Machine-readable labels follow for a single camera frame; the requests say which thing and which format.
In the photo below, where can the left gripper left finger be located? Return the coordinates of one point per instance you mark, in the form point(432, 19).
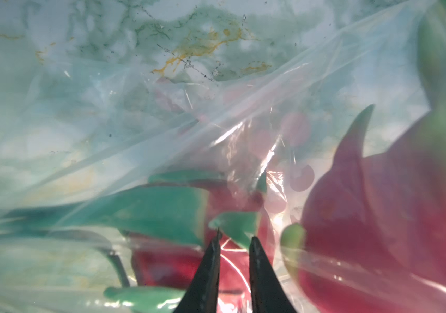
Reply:
point(203, 292)

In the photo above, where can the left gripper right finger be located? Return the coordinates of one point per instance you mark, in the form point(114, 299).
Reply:
point(266, 292)

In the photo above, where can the pink dragon fruit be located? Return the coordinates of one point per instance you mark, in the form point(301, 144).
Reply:
point(371, 238)

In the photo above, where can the clear zip-top bag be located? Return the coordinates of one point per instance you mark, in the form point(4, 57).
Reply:
point(98, 96)

